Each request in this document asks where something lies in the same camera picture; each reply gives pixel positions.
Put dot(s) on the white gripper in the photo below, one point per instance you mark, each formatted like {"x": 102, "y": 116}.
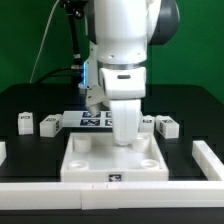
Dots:
{"x": 124, "y": 89}

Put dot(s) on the white square tabletop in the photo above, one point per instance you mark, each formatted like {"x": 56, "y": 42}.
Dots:
{"x": 95, "y": 157}

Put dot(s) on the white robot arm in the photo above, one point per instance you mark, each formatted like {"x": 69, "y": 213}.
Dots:
{"x": 120, "y": 32}

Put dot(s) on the white marker plate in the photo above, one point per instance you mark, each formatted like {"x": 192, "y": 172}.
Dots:
{"x": 85, "y": 119}

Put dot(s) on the white U-shaped fence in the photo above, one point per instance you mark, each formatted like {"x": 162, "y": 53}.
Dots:
{"x": 157, "y": 194}

